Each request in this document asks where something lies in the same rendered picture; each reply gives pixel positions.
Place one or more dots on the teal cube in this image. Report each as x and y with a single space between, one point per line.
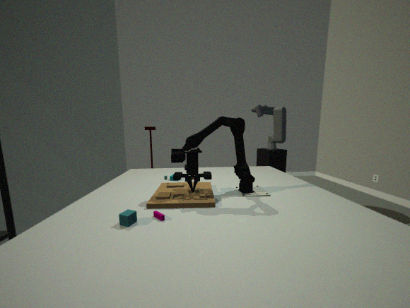
127 218

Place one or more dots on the tan square board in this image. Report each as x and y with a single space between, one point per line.
166 196

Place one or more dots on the magenta rectangular block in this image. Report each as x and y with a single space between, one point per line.
159 216

